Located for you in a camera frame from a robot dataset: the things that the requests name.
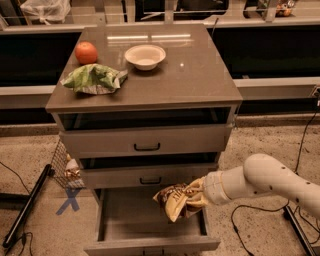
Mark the black bar left floor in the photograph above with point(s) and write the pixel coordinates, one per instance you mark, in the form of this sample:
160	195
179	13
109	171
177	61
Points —
27	206

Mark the grey drawer cabinet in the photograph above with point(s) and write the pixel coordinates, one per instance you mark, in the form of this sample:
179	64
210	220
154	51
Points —
191	86

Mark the orange fruit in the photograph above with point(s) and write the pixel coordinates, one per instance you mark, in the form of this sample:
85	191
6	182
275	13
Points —
86	53

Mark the grey drawer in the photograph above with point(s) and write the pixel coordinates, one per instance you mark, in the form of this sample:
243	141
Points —
144	175
130	223
146	141

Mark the bottom grey drawer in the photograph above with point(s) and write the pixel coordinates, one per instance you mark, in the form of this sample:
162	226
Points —
130	223

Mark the wire mesh basket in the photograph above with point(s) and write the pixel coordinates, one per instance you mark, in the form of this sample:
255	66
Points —
65	169

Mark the white bowl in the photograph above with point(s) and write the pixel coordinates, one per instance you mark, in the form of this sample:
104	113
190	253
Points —
145	57

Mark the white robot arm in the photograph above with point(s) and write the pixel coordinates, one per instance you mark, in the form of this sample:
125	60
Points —
262	175

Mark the black bar right floor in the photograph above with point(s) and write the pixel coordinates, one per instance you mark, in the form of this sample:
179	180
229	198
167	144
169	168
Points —
308	248

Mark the blue tape cross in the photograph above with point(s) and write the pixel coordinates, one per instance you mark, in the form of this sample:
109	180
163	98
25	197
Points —
70	201

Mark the brown and yellow chip bag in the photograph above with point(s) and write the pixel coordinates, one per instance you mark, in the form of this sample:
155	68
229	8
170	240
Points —
182	200

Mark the clear plastic bag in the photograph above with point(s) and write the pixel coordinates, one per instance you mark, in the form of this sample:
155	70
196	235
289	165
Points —
46	11

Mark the black bar floor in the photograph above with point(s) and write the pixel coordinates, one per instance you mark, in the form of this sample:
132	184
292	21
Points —
27	206
308	248

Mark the top grey drawer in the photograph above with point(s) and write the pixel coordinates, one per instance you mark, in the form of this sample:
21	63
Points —
146	141

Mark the middle grey drawer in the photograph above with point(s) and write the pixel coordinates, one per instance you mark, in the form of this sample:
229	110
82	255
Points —
144	175

